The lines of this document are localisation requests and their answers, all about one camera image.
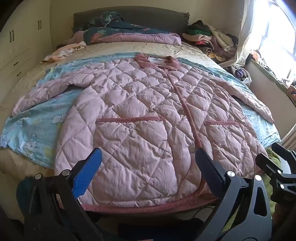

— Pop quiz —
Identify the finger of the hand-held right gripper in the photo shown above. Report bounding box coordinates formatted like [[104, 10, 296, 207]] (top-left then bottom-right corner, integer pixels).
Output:
[[271, 142, 296, 174], [255, 153, 296, 204]]

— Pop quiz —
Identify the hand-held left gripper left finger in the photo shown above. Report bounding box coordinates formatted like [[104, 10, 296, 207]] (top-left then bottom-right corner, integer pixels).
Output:
[[23, 147, 103, 241]]

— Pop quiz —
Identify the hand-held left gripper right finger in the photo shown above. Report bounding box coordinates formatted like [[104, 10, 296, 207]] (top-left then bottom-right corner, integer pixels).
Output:
[[195, 148, 272, 241]]

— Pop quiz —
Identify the pink quilted jacket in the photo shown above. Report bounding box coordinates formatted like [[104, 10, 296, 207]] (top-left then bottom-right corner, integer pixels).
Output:
[[11, 53, 274, 214]]

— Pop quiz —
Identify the bag of clothes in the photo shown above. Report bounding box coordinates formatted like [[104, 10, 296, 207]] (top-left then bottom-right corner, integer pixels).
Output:
[[231, 65, 252, 84]]

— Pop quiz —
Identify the pile of clothes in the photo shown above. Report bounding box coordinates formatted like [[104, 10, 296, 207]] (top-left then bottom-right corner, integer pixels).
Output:
[[181, 20, 240, 63]]

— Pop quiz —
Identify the green fleece cloth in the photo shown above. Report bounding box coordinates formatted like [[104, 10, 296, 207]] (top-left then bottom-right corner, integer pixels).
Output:
[[253, 147, 285, 232]]

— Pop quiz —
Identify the teal cloth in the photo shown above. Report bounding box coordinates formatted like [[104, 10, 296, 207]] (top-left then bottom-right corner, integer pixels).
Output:
[[16, 177, 35, 214]]

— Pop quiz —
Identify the light blue cartoon print sheet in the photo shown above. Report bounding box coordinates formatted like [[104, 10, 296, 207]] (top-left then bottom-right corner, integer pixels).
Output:
[[0, 52, 281, 169]]

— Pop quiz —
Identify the window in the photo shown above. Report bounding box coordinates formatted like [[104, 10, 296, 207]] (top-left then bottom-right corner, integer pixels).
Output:
[[254, 0, 296, 79]]

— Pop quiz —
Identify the peach floral cloth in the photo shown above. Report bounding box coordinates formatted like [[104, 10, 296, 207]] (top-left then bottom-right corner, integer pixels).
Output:
[[40, 41, 87, 64]]

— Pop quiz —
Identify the white curtain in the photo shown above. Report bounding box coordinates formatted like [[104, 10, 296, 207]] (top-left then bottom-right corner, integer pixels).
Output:
[[235, 0, 271, 66]]

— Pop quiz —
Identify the bed with beige sheet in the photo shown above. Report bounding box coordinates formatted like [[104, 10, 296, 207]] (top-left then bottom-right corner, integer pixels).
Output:
[[0, 38, 282, 223]]

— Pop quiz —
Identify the pink crumpled garment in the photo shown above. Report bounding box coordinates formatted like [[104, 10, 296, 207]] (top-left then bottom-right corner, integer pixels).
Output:
[[66, 30, 87, 45]]

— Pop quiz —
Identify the dark floral quilt purple lining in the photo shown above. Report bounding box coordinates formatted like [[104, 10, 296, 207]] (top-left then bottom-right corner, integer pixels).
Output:
[[83, 11, 182, 45]]

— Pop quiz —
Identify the cream wardrobe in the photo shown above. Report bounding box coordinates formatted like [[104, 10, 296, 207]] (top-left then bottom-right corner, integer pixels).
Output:
[[0, 0, 56, 98]]

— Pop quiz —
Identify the grey padded headboard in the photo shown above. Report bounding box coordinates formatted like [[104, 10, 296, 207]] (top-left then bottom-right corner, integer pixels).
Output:
[[73, 6, 190, 33]]

